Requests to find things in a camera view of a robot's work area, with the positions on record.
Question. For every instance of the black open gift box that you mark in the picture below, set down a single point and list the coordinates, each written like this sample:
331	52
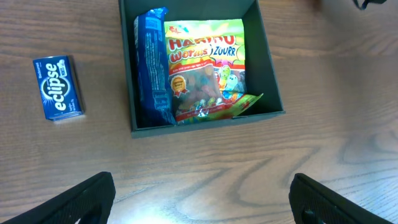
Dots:
260	80

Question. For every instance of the blue Oreo cookie pack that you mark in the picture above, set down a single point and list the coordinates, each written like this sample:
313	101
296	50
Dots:
153	69

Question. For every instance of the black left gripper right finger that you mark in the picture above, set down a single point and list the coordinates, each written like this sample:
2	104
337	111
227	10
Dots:
312	202

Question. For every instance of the green Haribo worms bag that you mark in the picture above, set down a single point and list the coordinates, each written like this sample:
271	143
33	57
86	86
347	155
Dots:
207	68

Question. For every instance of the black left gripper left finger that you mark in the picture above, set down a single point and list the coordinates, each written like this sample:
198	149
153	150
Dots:
88	202

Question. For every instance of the blue Eclipse mints box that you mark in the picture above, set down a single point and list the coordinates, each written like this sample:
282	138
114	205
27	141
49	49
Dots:
58	86

